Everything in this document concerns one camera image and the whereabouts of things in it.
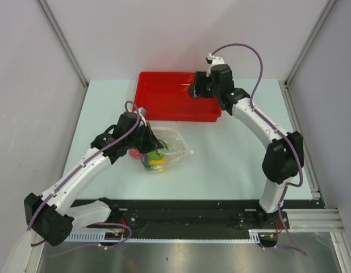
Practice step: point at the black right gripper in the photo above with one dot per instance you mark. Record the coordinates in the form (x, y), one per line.
(201, 78)

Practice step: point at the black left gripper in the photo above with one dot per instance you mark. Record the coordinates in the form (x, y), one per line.
(153, 144)

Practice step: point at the green fake ball fruit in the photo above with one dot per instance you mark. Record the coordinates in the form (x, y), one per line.
(156, 155)

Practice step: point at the clear zip top bag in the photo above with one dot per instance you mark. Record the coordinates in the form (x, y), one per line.
(178, 149)

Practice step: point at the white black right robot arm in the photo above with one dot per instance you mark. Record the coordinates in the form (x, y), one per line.
(284, 157)

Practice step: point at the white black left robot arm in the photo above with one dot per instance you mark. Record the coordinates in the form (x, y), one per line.
(51, 214)

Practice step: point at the yellow fake lemon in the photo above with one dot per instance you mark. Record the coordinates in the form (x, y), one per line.
(157, 165)

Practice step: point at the red fake tomato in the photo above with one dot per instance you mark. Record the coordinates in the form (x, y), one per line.
(135, 154)

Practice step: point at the red plastic tray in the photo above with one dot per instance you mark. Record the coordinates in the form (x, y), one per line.
(165, 97)

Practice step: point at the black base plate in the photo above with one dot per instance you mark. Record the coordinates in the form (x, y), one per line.
(193, 220)

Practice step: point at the white slotted cable duct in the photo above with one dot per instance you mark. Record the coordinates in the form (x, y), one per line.
(101, 237)

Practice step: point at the aluminium frame post right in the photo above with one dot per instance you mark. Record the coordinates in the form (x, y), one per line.
(317, 28)

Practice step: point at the aluminium frame post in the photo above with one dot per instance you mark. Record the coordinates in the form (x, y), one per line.
(317, 28)
(51, 20)

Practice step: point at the aluminium frame post left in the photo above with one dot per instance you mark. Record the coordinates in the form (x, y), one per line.
(51, 20)

